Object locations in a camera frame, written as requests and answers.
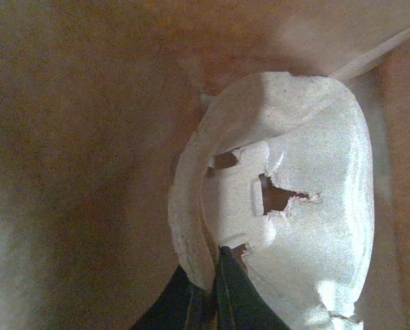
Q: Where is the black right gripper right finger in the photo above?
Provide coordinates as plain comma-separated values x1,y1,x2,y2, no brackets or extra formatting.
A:
215,246,288,329

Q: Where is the brown paper bag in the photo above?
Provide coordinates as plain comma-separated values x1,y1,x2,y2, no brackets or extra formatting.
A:
0,1,410,329

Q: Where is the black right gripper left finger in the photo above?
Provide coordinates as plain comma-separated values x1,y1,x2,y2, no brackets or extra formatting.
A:
132,266,215,329

